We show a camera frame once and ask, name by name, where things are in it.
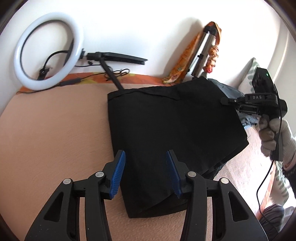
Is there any black pants pink trim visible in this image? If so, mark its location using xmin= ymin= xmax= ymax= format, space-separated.
xmin=107 ymin=77 xmax=248 ymax=218

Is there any black ring light stand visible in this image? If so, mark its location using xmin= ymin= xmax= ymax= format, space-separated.
xmin=86 ymin=52 xmax=147 ymax=90

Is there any black ring light cable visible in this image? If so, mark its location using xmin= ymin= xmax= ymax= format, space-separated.
xmin=23 ymin=49 xmax=132 ymax=93

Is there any right hand white glove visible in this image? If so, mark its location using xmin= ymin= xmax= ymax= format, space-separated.
xmin=259 ymin=117 xmax=295 ymax=172

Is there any green striped white pillow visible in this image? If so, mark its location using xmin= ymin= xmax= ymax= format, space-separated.
xmin=270 ymin=124 xmax=295 ymax=205

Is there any orange patterned scarf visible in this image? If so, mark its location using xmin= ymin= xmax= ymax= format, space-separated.
xmin=162 ymin=22 xmax=222 ymax=84

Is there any white ring light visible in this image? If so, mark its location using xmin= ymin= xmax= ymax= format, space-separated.
xmin=13 ymin=12 xmax=84 ymax=90

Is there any peach bed blanket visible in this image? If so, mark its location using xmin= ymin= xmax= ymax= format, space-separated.
xmin=1 ymin=84 xmax=271 ymax=240

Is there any orange floral bed sheet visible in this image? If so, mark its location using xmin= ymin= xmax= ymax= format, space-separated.
xmin=16 ymin=72 xmax=176 ymax=95

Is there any silver folded tripod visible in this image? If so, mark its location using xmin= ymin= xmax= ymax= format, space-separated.
xmin=189 ymin=26 xmax=218 ymax=77

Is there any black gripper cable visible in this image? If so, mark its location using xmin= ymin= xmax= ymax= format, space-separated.
xmin=256 ymin=76 xmax=283 ymax=241

